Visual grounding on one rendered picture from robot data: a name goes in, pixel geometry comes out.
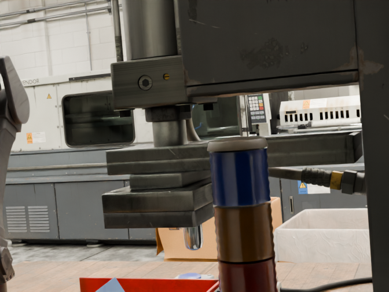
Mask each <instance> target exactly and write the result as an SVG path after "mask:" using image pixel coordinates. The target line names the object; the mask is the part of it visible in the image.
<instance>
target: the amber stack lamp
mask: <svg viewBox="0 0 389 292"><path fill-rule="evenodd" d="M213 208H214V218H215V221H214V224H215V234H216V243H217V246H216V250H217V252H218V254H217V258H218V259H220V260H222V261H229V262H248V261H258V260H264V259H267V258H270V257H272V256H274V255H275V251H274V245H275V244H274V234H273V224H272V221H273V218H272V215H271V213H272V209H271V201H268V202H265V203H260V204H255V205H246V206H217V205H213Z"/></svg>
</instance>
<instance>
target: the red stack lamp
mask: <svg viewBox="0 0 389 292"><path fill-rule="evenodd" d="M275 257H276V255H274V256H272V257H270V258H267V259H264V260H258V261H248V262H229V261H222V260H220V259H218V258H217V260H218V270H219V280H220V281H219V286H220V288H221V290H220V292H278V287H277V278H276V276H277V271H276V261H275Z"/></svg>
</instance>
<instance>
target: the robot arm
mask: <svg viewBox="0 0 389 292"><path fill-rule="evenodd" d="M0 75H1V77H2V80H3V84H4V87H5V88H4V89H1V81H0V292H8V290H7V283H6V282H7V281H9V280H10V279H12V278H14V277H15V272H14V269H13V266H12V262H13V258H12V256H11V254H10V251H9V249H8V241H7V240H6V239H4V233H5V229H4V228H3V197H4V192H5V183H6V174H7V168H8V161H9V156H10V152H11V149H12V146H13V143H14V141H15V139H16V133H20V132H21V127H22V124H26V123H27V122H28V120H29V117H30V102H29V99H28V95H27V92H26V91H25V88H24V86H23V84H22V82H21V80H20V78H19V75H18V73H17V71H16V69H15V67H14V65H13V63H12V61H11V58H10V57H9V56H0Z"/></svg>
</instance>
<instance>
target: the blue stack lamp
mask: <svg viewBox="0 0 389 292"><path fill-rule="evenodd" d="M208 153H209V155H210V159H209V162H210V172H211V181H212V184H211V188H212V197H213V203H212V204H213V205H217V206H246V205H255V204H260V203H265V202H268V201H270V200H271V197H270V191H271V190H270V187H269V185H270V180H269V171H268V167H269V164H268V162H267V159H268V155H267V147H264V148H257V149H246V150H239V151H221V152H208Z"/></svg>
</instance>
